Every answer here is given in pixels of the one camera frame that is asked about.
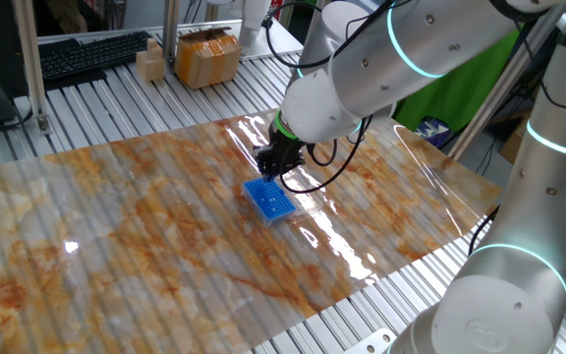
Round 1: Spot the green wrist ring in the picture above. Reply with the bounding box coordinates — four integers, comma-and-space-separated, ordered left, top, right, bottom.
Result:
273, 110, 300, 142

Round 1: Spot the slanted aluminium frame post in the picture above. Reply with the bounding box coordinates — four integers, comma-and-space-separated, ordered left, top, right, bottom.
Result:
447, 3, 566, 162

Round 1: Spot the open cardboard floor box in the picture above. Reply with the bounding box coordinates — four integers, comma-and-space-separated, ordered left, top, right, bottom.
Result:
497, 113, 533, 166

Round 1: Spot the wooden block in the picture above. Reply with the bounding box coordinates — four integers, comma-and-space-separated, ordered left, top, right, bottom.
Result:
135, 37, 167, 84

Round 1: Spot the blue pipette tip holder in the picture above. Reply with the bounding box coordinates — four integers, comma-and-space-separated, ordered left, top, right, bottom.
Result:
241, 176, 298, 228

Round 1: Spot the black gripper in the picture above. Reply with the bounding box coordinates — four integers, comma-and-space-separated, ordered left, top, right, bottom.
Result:
254, 131, 309, 182

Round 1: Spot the white plastic column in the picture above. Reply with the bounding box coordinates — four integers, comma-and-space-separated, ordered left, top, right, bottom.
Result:
237, 0, 273, 49

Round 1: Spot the green cloth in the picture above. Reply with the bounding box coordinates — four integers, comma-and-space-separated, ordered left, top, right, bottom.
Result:
393, 28, 521, 133

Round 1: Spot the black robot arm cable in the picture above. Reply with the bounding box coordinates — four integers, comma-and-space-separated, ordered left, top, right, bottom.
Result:
261, 0, 566, 258

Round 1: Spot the black keyboard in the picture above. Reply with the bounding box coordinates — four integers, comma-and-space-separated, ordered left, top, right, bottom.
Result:
38, 30, 154, 83

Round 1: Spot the orange marble pattern mat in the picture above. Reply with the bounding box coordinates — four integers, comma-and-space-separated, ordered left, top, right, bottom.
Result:
0, 108, 504, 354

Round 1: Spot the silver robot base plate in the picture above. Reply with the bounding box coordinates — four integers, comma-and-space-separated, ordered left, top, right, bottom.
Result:
342, 327, 398, 354

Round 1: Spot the taped cardboard box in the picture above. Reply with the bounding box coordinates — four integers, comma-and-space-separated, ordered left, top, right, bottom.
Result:
174, 26, 243, 91

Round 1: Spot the blue white patterned bag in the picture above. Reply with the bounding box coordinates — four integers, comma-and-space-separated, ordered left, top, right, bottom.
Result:
413, 115, 455, 149

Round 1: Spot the clear plastic holder lid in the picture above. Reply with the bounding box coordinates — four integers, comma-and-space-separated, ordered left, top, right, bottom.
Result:
278, 170, 324, 218

